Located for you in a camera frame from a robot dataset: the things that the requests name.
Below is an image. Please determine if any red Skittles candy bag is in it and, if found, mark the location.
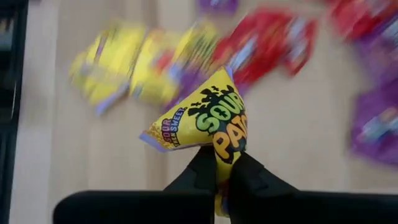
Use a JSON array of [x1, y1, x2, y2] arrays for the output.
[[213, 7, 318, 96], [325, 0, 398, 43]]

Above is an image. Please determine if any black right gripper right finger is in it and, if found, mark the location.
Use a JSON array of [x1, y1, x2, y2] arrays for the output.
[[228, 151, 398, 224]]

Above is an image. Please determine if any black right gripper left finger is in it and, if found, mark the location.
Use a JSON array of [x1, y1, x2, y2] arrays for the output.
[[52, 145, 218, 224]]

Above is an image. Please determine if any yellow Sour Patch candy bag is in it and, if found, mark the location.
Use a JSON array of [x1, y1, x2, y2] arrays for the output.
[[129, 27, 189, 106], [68, 20, 147, 116], [172, 20, 220, 80], [139, 66, 249, 217]]

